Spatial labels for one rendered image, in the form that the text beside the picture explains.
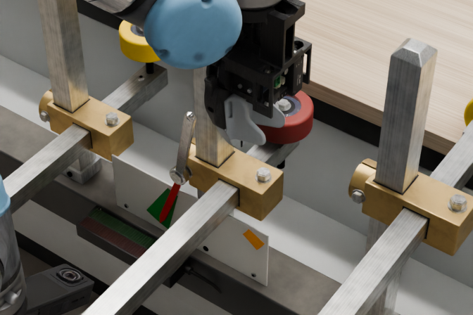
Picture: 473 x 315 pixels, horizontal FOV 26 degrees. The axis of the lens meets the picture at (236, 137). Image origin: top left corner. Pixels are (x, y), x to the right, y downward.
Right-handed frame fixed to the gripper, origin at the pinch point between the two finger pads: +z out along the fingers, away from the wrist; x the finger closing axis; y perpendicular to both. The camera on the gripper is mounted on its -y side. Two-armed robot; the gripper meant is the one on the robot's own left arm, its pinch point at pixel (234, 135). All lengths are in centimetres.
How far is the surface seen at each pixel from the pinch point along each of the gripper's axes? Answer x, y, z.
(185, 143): 0.9, -7.8, 6.1
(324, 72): 26.9, -4.7, 10.7
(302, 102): 19.3, -3.2, 10.0
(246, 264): 5.5, -2.1, 28.3
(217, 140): 6.2, -7.0, 9.1
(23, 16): 27, -65, 27
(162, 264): -9.8, -3.1, 14.8
